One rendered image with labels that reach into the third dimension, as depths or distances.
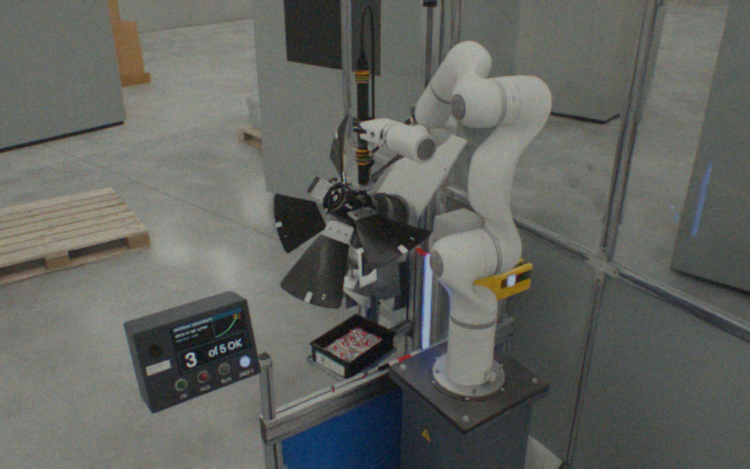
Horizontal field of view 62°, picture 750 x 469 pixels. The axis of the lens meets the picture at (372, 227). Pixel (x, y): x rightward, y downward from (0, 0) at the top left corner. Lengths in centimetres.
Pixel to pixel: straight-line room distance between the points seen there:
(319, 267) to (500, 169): 88
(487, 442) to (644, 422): 89
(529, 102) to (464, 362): 68
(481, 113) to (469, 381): 73
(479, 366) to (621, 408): 95
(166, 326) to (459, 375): 74
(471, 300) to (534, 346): 119
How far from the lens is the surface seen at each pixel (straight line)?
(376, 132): 182
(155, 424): 315
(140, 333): 144
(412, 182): 231
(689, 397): 232
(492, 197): 143
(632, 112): 212
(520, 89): 136
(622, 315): 234
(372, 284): 205
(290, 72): 483
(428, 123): 162
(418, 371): 175
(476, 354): 164
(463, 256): 147
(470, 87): 132
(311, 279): 208
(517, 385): 174
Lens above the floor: 202
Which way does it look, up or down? 25 degrees down
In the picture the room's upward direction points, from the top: straight up
